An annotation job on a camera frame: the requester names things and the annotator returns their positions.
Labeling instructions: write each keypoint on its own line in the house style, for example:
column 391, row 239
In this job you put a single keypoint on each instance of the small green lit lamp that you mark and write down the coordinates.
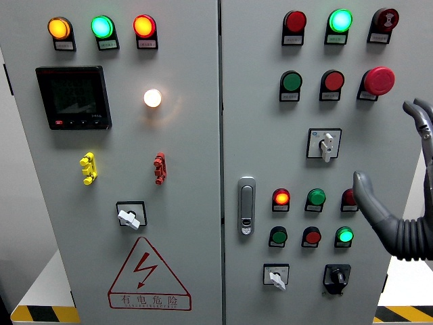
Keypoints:
column 345, row 235

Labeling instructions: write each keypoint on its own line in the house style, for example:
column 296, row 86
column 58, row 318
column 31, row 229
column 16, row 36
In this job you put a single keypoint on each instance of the black door hinge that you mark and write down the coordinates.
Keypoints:
column 8, row 79
column 73, row 298
column 384, row 283

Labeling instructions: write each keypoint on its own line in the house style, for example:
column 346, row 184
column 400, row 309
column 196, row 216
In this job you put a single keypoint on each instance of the small label plate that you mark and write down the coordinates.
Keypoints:
column 65, row 45
column 277, row 244
column 330, row 96
column 293, row 40
column 368, row 95
column 108, row 44
column 147, row 44
column 343, row 244
column 336, row 40
column 289, row 97
column 314, row 208
column 281, row 208
column 349, row 208
column 310, row 244
column 378, row 38

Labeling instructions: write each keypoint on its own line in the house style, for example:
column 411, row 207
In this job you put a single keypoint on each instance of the black yellow striped tape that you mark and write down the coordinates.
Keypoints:
column 406, row 314
column 44, row 314

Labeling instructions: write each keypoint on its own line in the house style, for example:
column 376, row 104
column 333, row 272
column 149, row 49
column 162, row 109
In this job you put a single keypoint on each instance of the small red push button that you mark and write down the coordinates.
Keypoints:
column 313, row 237

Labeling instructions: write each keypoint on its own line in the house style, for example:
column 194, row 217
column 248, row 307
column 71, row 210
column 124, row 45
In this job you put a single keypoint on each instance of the small red lit lamp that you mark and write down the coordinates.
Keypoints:
column 281, row 197

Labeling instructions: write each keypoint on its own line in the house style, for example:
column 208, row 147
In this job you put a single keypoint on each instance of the silver door lock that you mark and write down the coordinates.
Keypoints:
column 247, row 203

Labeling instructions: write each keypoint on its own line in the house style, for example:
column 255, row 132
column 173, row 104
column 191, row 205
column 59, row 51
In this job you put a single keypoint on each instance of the large red stop button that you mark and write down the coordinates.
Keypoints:
column 379, row 81

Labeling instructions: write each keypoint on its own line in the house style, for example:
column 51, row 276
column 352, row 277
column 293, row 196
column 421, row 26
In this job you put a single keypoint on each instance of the grey cabinet door with lock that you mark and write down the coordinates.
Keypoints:
column 257, row 135

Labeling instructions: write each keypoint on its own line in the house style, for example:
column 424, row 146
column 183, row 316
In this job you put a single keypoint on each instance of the red buzzer with wave symbol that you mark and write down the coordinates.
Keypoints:
column 387, row 18

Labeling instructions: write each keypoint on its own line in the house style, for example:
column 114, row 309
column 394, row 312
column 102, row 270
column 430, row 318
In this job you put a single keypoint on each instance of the green lit round lamp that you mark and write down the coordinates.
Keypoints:
column 340, row 20
column 101, row 27

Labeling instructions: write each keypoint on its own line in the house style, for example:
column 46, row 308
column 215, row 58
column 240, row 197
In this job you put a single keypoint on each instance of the grey cabinet door with display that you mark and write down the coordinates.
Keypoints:
column 189, row 152

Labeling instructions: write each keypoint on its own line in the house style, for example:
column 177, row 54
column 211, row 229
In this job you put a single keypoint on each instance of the dark red round lamp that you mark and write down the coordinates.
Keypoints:
column 295, row 21

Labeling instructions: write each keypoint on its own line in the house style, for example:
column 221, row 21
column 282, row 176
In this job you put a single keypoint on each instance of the red warning triangle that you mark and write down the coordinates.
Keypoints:
column 144, row 269

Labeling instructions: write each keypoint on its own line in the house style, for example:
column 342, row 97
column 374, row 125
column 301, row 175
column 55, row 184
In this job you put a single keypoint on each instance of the white lamp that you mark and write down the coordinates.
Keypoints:
column 152, row 98

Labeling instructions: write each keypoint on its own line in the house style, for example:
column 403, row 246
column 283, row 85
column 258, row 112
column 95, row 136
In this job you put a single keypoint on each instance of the red lit round lamp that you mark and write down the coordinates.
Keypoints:
column 144, row 26

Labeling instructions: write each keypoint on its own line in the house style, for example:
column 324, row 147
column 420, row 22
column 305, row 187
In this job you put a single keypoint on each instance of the black display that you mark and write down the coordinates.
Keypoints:
column 73, row 95

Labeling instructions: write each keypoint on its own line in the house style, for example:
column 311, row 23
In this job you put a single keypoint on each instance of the yellow round lamp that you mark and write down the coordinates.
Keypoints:
column 59, row 28

